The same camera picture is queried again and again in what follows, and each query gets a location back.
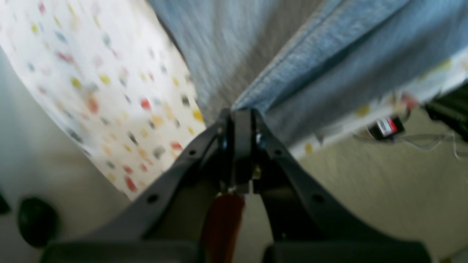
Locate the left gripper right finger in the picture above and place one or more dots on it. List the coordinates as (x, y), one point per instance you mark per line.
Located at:
(308, 224)

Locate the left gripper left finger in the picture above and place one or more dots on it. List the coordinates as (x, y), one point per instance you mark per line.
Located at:
(164, 223)

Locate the grey t-shirt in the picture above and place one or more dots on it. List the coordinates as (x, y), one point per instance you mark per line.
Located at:
(305, 63)

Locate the terrazzo patterned tablecloth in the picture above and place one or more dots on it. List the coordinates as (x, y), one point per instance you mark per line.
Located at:
(110, 76)

